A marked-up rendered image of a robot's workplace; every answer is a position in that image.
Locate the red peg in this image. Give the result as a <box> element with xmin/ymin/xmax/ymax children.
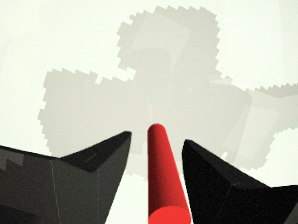
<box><xmin>148</xmin><ymin>124</ymin><xmax>192</xmax><ymax>224</ymax></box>

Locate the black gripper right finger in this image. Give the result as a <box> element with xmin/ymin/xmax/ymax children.
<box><xmin>181</xmin><ymin>140</ymin><xmax>298</xmax><ymax>224</ymax></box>

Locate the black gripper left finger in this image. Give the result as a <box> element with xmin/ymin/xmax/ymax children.
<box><xmin>0</xmin><ymin>131</ymin><xmax>132</xmax><ymax>224</ymax></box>

